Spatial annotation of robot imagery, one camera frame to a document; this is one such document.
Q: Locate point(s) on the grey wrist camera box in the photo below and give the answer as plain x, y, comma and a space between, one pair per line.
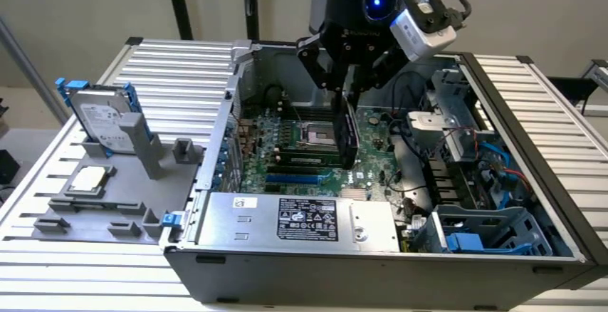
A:
422, 37

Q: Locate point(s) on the silver hard disk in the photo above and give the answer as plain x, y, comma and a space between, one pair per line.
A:
101, 119

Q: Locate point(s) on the small silver heat sink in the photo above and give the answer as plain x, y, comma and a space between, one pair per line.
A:
356, 194

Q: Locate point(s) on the grey slanted pole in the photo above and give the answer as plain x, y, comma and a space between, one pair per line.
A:
28, 66

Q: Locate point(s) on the black open PC case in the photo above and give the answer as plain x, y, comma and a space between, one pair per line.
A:
284, 276

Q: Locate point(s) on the CPU socket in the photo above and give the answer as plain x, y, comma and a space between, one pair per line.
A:
316, 134

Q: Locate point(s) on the silver power supply unit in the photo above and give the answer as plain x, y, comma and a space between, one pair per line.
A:
261, 228

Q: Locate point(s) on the black graphics card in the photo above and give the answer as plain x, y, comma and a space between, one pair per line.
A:
346, 130

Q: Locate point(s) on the black box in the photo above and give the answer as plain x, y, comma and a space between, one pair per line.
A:
8, 166

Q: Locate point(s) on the green motherboard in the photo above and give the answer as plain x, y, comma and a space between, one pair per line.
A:
374, 148

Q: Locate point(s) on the black stand pole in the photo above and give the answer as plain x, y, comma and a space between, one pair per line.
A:
253, 5
178, 2

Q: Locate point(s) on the blue expansion slot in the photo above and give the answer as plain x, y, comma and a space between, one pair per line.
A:
294, 179

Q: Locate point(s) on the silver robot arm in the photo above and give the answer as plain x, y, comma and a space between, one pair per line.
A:
317, 2

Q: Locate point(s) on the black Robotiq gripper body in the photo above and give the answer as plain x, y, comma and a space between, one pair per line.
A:
350, 13

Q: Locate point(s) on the grey parts rack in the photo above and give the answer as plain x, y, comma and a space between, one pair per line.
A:
128, 198

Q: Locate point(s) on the silver CPU chip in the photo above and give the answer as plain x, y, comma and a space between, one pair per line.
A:
89, 179

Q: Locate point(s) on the green RAM stick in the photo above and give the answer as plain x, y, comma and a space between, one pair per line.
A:
308, 160

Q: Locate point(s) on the grey disk bay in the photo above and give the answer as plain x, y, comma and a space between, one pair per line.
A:
480, 219

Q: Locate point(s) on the metal drive cage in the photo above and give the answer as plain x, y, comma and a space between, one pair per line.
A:
456, 123

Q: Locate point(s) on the blue disk caddy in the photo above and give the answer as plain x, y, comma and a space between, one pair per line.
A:
76, 84

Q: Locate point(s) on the blue case latch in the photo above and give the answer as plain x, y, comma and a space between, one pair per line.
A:
170, 219

